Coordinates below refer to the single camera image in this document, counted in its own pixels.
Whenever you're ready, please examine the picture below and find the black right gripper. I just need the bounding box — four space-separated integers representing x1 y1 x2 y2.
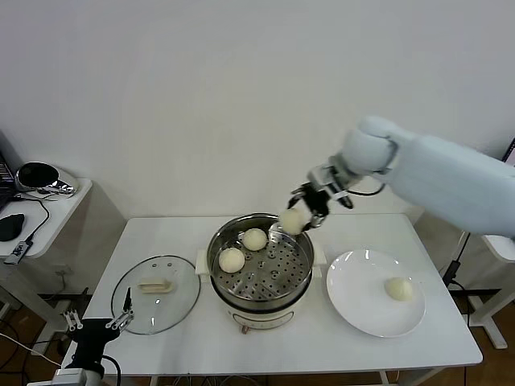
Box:
288 184 332 232

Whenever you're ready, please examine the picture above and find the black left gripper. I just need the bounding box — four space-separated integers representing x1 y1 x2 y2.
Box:
61 285 136 370

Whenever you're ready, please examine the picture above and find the white steamed baozi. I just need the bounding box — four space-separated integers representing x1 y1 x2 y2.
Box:
218 247 245 274
384 277 414 303
241 228 268 253
279 208 308 236

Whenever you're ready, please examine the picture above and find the glass lid with cream handle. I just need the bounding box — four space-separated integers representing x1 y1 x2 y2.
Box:
111 253 201 335

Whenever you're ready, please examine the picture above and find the perforated steel steamer basket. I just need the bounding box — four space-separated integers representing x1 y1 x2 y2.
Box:
196 214 328 310

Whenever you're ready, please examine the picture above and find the white side table with headset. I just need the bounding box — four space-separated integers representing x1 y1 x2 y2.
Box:
0 176 129 337

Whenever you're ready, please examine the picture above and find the grey usb hub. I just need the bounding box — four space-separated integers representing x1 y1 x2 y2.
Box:
3 240 34 265

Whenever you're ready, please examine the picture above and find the round white plate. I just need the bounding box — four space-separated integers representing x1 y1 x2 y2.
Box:
325 249 426 339

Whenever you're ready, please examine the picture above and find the cream electric cooker base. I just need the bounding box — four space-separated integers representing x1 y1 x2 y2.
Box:
196 257 323 335

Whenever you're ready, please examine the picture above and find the black computer mouse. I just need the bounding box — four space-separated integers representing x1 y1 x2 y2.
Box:
0 213 26 242

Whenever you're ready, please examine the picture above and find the shiny chrome headset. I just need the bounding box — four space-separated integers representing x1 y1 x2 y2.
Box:
14 162 78 198

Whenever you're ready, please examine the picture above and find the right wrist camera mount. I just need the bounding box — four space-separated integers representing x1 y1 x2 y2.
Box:
307 154 356 210

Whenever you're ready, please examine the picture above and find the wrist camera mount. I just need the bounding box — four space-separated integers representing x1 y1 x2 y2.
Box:
307 154 356 210
51 368 90 383

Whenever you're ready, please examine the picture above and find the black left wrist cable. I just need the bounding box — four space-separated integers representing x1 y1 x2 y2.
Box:
101 353 124 386

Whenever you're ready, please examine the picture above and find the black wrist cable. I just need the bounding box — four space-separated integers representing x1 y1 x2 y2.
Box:
101 353 124 386
348 170 389 199

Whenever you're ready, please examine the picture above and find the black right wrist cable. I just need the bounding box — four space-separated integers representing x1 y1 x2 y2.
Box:
348 170 389 199

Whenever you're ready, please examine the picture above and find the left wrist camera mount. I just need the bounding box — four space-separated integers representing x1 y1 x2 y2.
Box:
51 368 90 383

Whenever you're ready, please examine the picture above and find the white floor cable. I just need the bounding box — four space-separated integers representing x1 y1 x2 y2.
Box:
0 331 61 366

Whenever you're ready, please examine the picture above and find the thin black desk cable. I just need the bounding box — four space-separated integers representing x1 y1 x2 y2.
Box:
11 192 52 244

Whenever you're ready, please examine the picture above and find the white and black charger cable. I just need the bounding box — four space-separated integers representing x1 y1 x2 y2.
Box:
441 231 474 293

